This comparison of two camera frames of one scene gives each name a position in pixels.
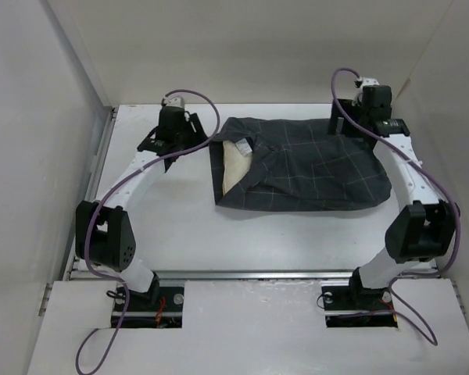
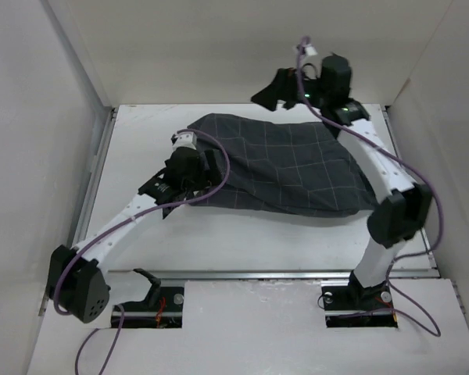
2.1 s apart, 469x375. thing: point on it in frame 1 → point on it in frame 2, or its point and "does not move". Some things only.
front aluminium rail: x=252 y=275 does not move
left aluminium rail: x=94 y=185 does not move
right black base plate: x=354 y=305 does not move
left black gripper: x=191 y=125 → x=209 y=177
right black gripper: x=350 y=105 → x=281 y=89
